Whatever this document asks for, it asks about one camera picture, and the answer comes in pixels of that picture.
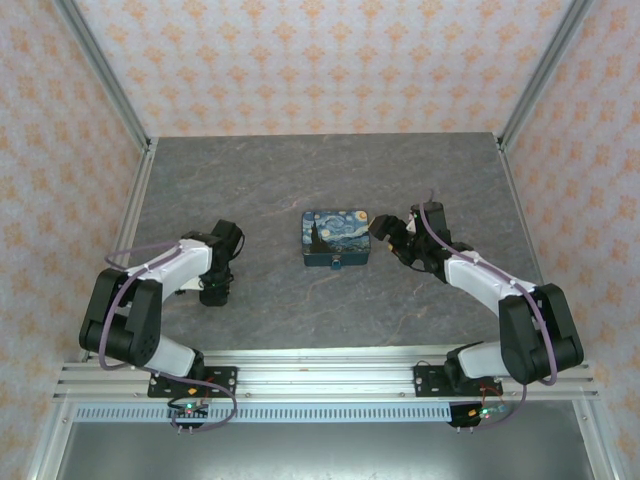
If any starry night tin box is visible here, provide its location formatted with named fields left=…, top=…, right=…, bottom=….
left=301, top=208, right=374, bottom=269

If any grey metal sheet panel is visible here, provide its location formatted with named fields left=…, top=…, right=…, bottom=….
left=54, top=422, right=601, bottom=480

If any aluminium table side rail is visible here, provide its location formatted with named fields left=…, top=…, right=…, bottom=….
left=78, top=139, right=160, bottom=362
left=495, top=137, right=571, bottom=361

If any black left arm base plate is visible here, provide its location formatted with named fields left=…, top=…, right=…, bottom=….
left=146, top=366, right=239, bottom=400

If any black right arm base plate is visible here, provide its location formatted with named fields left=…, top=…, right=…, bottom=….
left=412, top=363, right=503, bottom=400

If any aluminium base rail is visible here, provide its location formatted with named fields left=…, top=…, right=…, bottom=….
left=52, top=348, right=600, bottom=402

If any slotted grey cable duct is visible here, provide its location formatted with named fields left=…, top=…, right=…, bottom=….
left=73, top=403, right=587, bottom=425

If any aluminium frame post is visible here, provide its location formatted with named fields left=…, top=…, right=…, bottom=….
left=497, top=0, right=599, bottom=151
left=52, top=0, right=154, bottom=151

